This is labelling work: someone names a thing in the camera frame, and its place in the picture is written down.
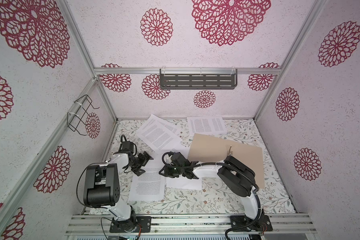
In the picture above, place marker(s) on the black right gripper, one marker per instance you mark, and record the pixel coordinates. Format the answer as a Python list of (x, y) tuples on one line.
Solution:
[(166, 171)]

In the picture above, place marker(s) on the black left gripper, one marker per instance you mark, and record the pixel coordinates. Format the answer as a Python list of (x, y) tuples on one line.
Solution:
[(145, 158)]

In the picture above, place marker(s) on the white printed paper sheet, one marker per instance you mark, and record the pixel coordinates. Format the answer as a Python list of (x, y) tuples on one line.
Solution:
[(158, 137), (153, 119)]

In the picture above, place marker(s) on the beige paper folder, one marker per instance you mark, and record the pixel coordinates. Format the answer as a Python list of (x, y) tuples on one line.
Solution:
[(206, 148)]

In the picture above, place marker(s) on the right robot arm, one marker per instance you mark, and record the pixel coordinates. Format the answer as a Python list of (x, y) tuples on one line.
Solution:
[(239, 178)]

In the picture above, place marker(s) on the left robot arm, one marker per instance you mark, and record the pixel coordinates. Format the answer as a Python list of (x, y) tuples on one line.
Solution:
[(102, 187)]

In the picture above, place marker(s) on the blank white paper sheet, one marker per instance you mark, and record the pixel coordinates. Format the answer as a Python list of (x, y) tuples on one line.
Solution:
[(183, 182)]

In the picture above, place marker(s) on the white printed sheet near base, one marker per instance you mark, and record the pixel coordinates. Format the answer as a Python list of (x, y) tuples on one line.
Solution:
[(148, 187)]

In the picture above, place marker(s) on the white printed sheet far right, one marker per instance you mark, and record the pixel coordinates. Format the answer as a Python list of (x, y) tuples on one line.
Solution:
[(206, 125)]

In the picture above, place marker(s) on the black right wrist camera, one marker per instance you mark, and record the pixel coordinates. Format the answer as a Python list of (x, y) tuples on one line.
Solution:
[(177, 159)]

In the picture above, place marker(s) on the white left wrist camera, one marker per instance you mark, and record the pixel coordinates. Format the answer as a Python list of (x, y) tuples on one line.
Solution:
[(128, 147)]

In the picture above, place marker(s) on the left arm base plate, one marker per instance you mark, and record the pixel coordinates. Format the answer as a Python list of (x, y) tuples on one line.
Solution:
[(136, 224)]

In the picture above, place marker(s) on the black wire wall rack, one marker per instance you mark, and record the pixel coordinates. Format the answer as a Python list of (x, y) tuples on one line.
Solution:
[(84, 120)]

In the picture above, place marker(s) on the grey slotted wall shelf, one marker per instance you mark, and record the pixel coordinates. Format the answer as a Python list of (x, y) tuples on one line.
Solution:
[(185, 81)]

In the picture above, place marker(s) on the aluminium front rail frame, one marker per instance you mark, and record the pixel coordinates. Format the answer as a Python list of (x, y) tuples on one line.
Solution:
[(199, 224)]

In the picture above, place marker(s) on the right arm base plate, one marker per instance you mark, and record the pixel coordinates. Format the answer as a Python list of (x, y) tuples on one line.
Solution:
[(252, 223)]

